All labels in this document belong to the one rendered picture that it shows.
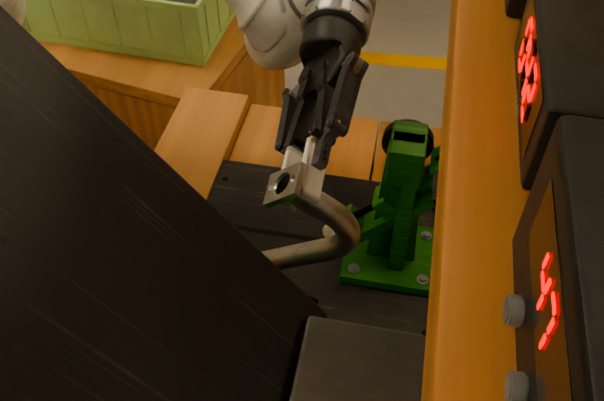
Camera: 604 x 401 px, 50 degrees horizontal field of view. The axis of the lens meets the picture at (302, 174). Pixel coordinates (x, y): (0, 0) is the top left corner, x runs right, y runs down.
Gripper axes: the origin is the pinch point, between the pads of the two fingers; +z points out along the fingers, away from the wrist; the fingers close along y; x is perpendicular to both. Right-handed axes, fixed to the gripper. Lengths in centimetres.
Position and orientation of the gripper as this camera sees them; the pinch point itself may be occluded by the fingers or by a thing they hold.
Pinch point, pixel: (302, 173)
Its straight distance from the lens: 72.3
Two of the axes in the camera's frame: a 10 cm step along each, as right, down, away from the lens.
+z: -1.9, 8.6, -4.7
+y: 6.4, -2.5, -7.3
